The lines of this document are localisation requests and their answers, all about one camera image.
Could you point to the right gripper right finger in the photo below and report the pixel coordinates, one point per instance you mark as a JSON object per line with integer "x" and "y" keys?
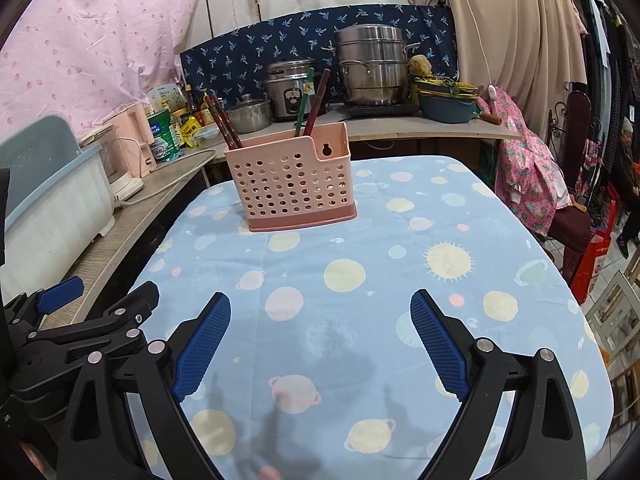
{"x": 542, "y": 440}

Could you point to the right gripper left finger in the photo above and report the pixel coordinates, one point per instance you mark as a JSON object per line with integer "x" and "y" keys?
{"x": 99, "y": 440}

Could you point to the brown chopstick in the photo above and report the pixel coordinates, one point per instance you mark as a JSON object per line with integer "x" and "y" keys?
{"x": 216, "y": 113}

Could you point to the pink perforated utensil holder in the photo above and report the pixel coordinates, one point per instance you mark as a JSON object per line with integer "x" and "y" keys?
{"x": 288, "y": 182}

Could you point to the red chopstick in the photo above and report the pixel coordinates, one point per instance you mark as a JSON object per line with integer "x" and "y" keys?
{"x": 318, "y": 98}

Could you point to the green chopstick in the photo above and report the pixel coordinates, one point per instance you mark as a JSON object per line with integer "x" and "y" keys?
{"x": 308, "y": 91}

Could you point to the white dish rack bin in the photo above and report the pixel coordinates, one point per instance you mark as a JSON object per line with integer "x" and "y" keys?
{"x": 51, "y": 228}

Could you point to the white blender base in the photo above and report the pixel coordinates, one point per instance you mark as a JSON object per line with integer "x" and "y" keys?
{"x": 122, "y": 184}

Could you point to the blue dish rack lid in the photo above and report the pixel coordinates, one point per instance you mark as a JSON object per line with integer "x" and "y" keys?
{"x": 36, "y": 153}

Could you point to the pink electric kettle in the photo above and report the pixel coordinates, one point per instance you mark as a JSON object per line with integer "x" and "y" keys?
{"x": 134, "y": 135}

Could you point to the blue planet print tablecloth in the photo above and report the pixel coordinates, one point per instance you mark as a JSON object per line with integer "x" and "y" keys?
{"x": 321, "y": 374}

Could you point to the green dish soap bottle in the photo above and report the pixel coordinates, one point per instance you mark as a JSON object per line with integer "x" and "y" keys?
{"x": 163, "y": 147}

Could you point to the pink floral apron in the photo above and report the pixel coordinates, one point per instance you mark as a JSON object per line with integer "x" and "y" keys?
{"x": 528, "y": 179}

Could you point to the yellow seasoning packet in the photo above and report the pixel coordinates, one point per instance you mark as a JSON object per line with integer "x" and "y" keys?
{"x": 189, "y": 130}

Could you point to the glass food container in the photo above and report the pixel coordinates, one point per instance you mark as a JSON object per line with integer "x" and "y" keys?
{"x": 207, "y": 133}

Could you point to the small steel lidded pot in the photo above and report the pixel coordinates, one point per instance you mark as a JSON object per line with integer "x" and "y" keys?
{"x": 250, "y": 115}

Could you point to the pink dotted curtain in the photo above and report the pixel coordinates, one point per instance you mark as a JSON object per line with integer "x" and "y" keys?
{"x": 84, "y": 60}

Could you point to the blue and yellow bowls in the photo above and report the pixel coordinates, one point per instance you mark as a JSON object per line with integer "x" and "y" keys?
{"x": 445, "y": 100}

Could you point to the navy floral backsplash cloth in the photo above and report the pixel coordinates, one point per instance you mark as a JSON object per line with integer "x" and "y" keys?
{"x": 235, "y": 63}

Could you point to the silver rice cooker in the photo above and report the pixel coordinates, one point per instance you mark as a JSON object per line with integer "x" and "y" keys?
{"x": 284, "y": 85}

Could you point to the black induction cooker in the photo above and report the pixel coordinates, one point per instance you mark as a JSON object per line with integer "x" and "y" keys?
{"x": 380, "y": 111}

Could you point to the stainless steel steamer pot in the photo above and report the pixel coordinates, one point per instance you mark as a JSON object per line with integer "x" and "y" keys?
{"x": 373, "y": 62}

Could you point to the beige hanging curtain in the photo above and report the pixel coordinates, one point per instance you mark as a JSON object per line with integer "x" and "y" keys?
{"x": 531, "y": 49}

